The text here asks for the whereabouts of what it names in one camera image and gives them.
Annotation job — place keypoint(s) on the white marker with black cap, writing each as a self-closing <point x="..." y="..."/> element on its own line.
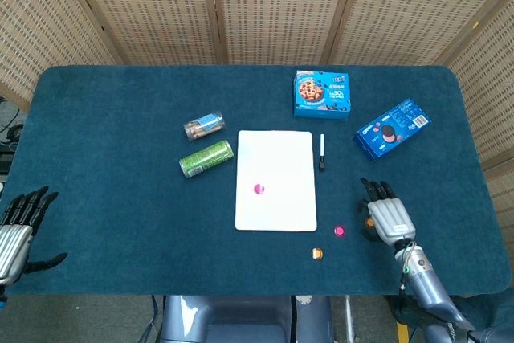
<point x="322" y="146"/>

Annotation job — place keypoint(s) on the dark blue Oreo box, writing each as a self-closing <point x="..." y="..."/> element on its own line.
<point x="391" y="130"/>

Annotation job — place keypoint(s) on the clear plastic jar with sticks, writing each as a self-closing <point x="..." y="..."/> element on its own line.
<point x="202" y="126"/>

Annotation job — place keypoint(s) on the blue-grey robot torso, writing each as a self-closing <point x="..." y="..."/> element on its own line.
<point x="225" y="319"/>

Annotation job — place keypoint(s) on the woven bamboo folding screen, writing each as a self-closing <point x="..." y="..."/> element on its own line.
<point x="277" y="9"/>

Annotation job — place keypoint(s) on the light blue cookie box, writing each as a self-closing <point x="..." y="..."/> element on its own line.
<point x="321" y="94"/>

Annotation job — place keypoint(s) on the teal carpet table cover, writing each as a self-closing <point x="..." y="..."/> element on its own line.
<point x="120" y="198"/>

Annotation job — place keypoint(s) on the white board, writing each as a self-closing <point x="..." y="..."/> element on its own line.
<point x="281" y="158"/>

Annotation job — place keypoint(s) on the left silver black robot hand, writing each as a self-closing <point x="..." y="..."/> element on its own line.
<point x="12" y="238"/>

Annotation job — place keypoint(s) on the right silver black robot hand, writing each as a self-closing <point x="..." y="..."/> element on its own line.
<point x="389" y="218"/>

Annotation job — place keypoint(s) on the white metal table leg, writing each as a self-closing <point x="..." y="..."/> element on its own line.
<point x="349" y="319"/>

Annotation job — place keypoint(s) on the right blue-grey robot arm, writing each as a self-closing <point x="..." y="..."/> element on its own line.
<point x="425" y="282"/>

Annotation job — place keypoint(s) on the green drink can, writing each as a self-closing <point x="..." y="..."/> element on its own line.
<point x="206" y="158"/>

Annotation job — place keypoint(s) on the black headset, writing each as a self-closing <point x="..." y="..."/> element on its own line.
<point x="15" y="133"/>

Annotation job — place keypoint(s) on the pink round magnet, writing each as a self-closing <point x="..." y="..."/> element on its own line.
<point x="339" y="231"/>
<point x="259" y="189"/>

